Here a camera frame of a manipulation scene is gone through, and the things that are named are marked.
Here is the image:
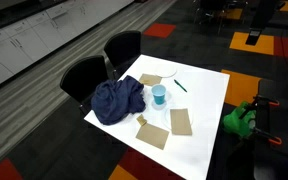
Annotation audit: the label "green pen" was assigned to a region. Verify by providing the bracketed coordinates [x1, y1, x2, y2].
[173, 78, 188, 93]

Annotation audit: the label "light blue cup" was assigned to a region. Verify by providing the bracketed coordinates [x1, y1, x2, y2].
[150, 83, 168, 106]

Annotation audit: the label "white plate under napkin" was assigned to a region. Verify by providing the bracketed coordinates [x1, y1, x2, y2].
[160, 106, 195, 133]

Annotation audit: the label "black clamp orange handle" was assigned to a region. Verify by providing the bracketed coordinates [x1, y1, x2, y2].
[253, 127, 283, 146]
[238, 94, 281, 121]

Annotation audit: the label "dark background chairs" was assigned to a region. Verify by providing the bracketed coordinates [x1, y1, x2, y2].
[193, 0, 248, 34]

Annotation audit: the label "black stand post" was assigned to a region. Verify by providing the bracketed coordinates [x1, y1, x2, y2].
[245, 0, 279, 46]

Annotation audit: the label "black mounting plate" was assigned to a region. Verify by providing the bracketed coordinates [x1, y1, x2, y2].
[253, 78, 288, 161]

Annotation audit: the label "dark blue cloth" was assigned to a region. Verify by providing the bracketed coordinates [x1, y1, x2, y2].
[90, 75, 147, 126]

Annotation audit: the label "small brown paper piece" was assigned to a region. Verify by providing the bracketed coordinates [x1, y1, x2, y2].
[136, 113, 148, 127]

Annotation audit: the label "clear plate under cup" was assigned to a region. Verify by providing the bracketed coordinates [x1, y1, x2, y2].
[149, 90, 172, 112]

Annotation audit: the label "empty white plate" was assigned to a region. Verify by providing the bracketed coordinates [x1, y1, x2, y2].
[153, 63, 178, 79]

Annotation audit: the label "white kitchen cabinets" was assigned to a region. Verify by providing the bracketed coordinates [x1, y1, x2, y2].
[0, 0, 135, 94]

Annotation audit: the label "black chair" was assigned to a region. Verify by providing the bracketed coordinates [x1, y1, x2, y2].
[59, 54, 110, 116]
[103, 30, 142, 80]

